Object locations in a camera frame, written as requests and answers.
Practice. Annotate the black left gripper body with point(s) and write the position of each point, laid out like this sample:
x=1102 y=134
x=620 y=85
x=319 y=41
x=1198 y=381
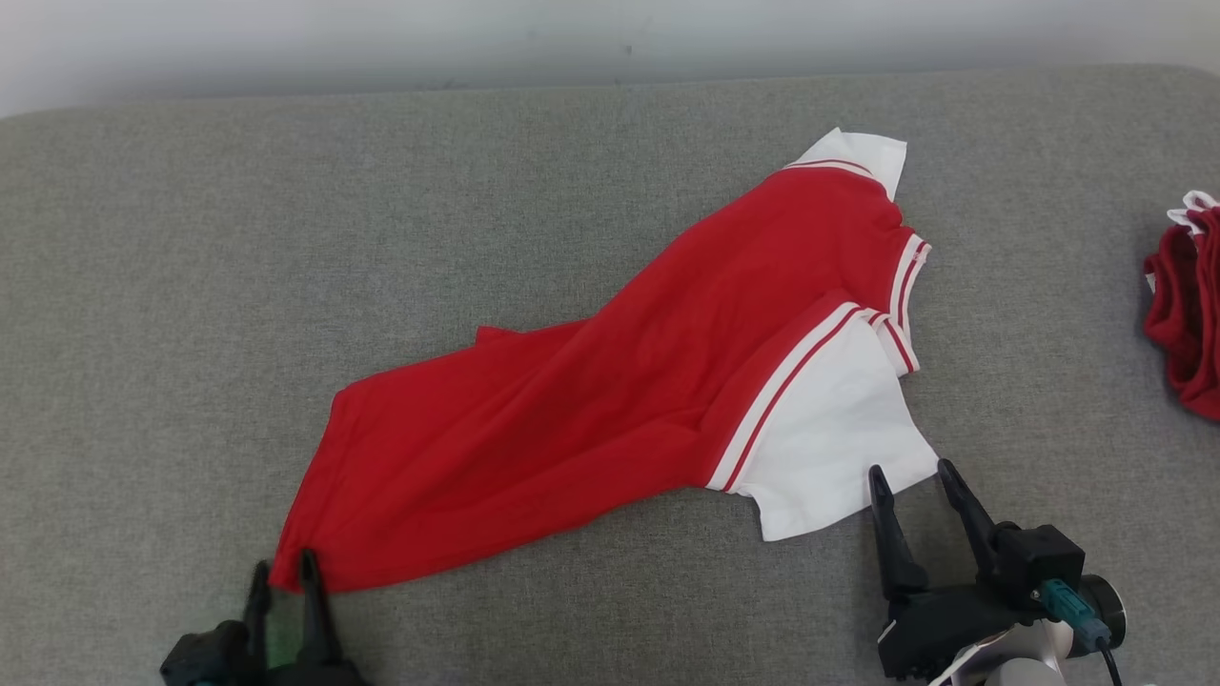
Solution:
x=305 y=675

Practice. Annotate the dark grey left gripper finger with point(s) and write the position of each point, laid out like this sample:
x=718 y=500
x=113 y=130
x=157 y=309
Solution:
x=316 y=619
x=257 y=610

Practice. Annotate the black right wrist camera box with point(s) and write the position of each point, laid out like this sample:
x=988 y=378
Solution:
x=1039 y=557

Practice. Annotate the red basketball jersey with lettering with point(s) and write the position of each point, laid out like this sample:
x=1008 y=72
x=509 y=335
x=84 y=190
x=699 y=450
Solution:
x=1191 y=314

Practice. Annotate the teal right camera connector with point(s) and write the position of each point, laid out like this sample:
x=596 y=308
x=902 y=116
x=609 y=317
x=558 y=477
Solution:
x=1072 y=615

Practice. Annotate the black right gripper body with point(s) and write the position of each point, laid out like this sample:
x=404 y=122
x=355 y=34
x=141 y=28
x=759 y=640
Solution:
x=939 y=629

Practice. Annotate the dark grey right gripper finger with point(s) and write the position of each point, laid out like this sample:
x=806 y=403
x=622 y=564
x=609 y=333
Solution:
x=977 y=534
x=901 y=567

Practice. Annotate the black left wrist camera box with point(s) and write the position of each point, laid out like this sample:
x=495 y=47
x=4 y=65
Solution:
x=205 y=657

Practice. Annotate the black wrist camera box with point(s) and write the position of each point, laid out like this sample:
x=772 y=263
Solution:
x=1039 y=557
x=205 y=657

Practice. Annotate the red and white polo shirt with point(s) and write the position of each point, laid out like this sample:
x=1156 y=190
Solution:
x=572 y=410

